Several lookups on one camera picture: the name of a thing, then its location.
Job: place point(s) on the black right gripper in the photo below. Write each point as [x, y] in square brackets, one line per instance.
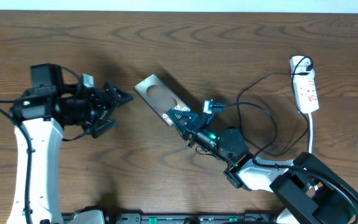
[193, 126]

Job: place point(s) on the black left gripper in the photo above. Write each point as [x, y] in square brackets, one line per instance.
[104, 104]

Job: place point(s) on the bronze Galaxy smartphone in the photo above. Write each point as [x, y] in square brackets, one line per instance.
[160, 98]

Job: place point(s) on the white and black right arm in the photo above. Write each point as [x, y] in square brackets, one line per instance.
[309, 190]

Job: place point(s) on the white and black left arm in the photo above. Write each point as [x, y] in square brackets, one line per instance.
[40, 116]

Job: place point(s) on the white USB charger adapter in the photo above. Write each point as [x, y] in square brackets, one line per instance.
[302, 64]

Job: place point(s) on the white power strip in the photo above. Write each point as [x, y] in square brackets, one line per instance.
[305, 93]

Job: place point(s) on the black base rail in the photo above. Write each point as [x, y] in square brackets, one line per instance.
[194, 218]

